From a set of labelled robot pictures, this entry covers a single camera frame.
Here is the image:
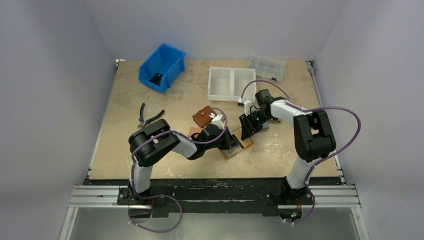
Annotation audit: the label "green card holder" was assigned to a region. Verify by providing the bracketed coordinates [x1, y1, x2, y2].
[262, 121, 270, 131]

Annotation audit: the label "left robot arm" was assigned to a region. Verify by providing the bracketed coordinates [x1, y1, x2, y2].
[128, 119, 238, 205]

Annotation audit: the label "white two-compartment tray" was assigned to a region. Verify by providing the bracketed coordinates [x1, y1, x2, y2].
[207, 66, 257, 103]

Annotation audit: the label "pink card holder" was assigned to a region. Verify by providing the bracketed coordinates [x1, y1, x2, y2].
[188, 127, 203, 137]

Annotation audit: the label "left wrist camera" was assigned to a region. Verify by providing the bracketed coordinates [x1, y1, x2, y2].
[209, 113, 226, 130]

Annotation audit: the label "clear plastic organizer box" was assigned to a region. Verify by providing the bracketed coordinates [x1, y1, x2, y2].
[247, 55, 286, 82]

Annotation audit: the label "brown leather card holder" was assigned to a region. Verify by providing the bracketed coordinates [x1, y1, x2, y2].
[192, 105, 215, 128]

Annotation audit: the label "black card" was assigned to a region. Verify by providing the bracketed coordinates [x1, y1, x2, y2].
[149, 72, 163, 86]

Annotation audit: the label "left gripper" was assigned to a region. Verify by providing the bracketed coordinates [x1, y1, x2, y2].
[204, 126, 239, 151]

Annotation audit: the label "blue handled pliers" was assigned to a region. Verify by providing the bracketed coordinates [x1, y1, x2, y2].
[137, 102, 166, 128]

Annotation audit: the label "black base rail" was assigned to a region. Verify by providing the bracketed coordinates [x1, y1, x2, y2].
[116, 175, 314, 220]

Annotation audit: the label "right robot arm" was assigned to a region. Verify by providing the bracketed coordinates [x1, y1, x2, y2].
[237, 89, 336, 204]

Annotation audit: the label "gold VIP card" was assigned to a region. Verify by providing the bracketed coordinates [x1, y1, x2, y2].
[237, 138, 254, 149]

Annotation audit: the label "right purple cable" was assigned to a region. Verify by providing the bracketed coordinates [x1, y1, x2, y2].
[240, 79, 363, 226]

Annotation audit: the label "orange card holder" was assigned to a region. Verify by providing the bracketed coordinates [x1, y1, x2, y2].
[220, 127, 255, 160]

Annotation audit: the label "blue plastic bin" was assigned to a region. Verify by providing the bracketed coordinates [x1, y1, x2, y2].
[138, 43, 186, 94]

